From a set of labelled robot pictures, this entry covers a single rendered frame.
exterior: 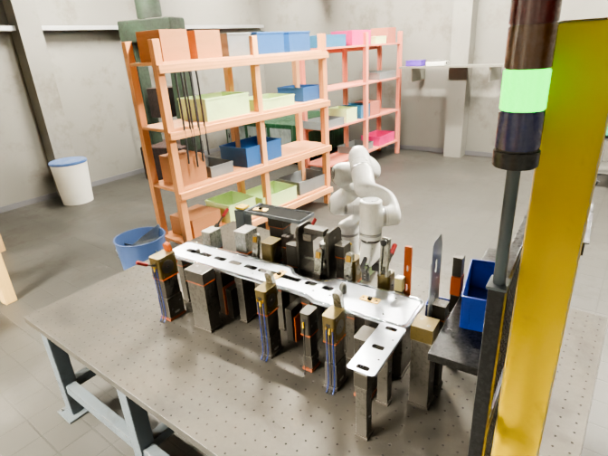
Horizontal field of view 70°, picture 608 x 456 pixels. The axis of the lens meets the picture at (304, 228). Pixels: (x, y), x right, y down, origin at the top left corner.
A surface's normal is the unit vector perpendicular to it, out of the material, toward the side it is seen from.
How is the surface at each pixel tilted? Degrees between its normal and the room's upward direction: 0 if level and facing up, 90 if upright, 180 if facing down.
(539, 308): 90
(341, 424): 0
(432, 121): 90
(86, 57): 90
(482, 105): 90
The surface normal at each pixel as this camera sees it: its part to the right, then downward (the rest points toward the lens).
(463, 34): -0.60, 0.34
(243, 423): -0.06, -0.92
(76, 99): 0.79, 0.19
